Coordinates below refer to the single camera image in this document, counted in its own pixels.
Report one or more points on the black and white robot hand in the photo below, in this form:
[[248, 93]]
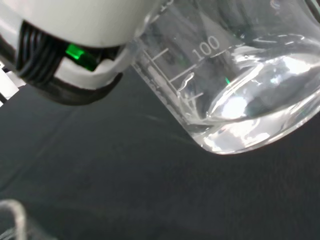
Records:
[[75, 22]]

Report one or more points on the black bench cloth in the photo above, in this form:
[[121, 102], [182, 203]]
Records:
[[125, 175]]

